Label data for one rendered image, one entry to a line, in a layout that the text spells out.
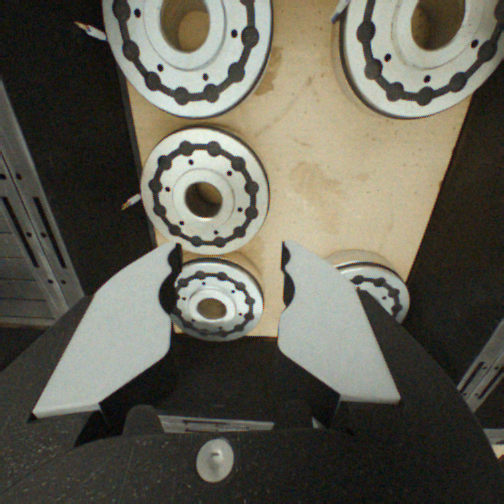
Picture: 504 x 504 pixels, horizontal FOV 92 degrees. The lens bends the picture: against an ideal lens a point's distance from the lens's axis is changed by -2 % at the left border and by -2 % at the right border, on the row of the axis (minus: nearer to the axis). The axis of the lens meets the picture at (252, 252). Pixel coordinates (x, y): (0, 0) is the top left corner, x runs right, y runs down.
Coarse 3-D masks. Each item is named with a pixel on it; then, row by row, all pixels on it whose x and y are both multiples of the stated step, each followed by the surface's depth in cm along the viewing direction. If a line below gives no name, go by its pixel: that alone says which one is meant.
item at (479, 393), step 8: (496, 360) 17; (496, 368) 18; (488, 376) 18; (496, 376) 18; (480, 384) 19; (488, 384) 19; (496, 384) 19; (472, 392) 19; (480, 392) 19; (488, 392) 19; (472, 400) 20; (480, 400) 20; (472, 408) 20; (480, 424) 22; (488, 424) 22; (496, 424) 22; (488, 432) 22; (496, 432) 22
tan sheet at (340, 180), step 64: (320, 0) 16; (320, 64) 18; (256, 128) 20; (320, 128) 20; (384, 128) 19; (448, 128) 19; (320, 192) 22; (384, 192) 22; (256, 256) 26; (320, 256) 25; (384, 256) 25
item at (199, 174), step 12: (192, 168) 18; (204, 168) 18; (180, 180) 18; (192, 180) 18; (204, 180) 18; (216, 180) 18; (180, 192) 19; (228, 192) 19; (180, 204) 19; (228, 204) 19; (180, 216) 20; (192, 216) 20; (204, 216) 20; (216, 216) 20; (228, 216) 20; (204, 228) 20
